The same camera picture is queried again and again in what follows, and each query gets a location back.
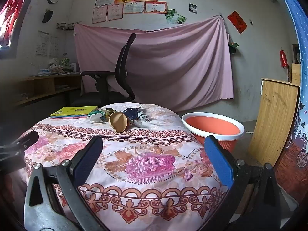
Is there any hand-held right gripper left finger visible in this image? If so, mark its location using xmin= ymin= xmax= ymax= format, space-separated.
xmin=23 ymin=136 xmax=104 ymax=231

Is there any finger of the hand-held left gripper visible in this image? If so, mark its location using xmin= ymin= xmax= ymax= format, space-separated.
xmin=0 ymin=130 xmax=39 ymax=175

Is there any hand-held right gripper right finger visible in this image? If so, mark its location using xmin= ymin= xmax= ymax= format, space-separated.
xmin=202 ymin=135 xmax=287 ymax=231

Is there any orange basin with white rim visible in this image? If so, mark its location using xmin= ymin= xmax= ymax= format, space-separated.
xmin=181 ymin=112 xmax=245 ymax=153

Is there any white paper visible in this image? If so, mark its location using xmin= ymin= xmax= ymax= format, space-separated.
xmin=90 ymin=112 xmax=108 ymax=124

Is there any blue snack wrapper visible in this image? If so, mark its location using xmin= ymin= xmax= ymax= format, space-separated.
xmin=122 ymin=106 xmax=142 ymax=121

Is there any brown paper cup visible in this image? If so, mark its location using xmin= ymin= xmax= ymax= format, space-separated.
xmin=109 ymin=111 xmax=131 ymax=133

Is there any pink book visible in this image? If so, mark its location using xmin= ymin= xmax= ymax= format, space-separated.
xmin=50 ymin=115 xmax=88 ymax=120

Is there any yellow book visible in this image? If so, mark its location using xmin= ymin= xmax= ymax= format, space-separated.
xmin=50 ymin=106 xmax=99 ymax=117

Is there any floral tablecloth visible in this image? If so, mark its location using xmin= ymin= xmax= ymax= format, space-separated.
xmin=23 ymin=103 xmax=231 ymax=231

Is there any wooden desk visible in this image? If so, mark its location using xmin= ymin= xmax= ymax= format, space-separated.
xmin=14 ymin=73 xmax=82 ymax=107

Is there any wooden cabinet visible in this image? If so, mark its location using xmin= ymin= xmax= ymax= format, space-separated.
xmin=248 ymin=63 xmax=302 ymax=167

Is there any pile of papers and books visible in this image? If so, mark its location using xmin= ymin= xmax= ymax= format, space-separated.
xmin=37 ymin=58 xmax=78 ymax=77

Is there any black office chair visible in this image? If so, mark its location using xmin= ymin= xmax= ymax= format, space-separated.
xmin=80 ymin=33 xmax=137 ymax=107

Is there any pink hanging cloth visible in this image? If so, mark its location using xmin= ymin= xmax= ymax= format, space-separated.
xmin=73 ymin=14 xmax=234 ymax=112

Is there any dark hanging object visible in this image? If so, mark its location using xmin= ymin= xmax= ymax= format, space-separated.
xmin=42 ymin=10 xmax=53 ymax=24

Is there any red window cloth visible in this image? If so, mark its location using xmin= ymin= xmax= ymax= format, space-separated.
xmin=0 ymin=0 xmax=28 ymax=48

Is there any wall calendar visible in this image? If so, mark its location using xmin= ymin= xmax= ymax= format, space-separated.
xmin=35 ymin=30 xmax=50 ymax=56

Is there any wall shelf basket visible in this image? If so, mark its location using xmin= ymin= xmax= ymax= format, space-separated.
xmin=56 ymin=22 xmax=75 ymax=31

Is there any red wall paper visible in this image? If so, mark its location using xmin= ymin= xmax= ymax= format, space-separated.
xmin=227 ymin=10 xmax=248 ymax=34

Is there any group of wall certificates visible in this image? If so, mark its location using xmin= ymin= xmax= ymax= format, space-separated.
xmin=92 ymin=0 xmax=181 ymax=24

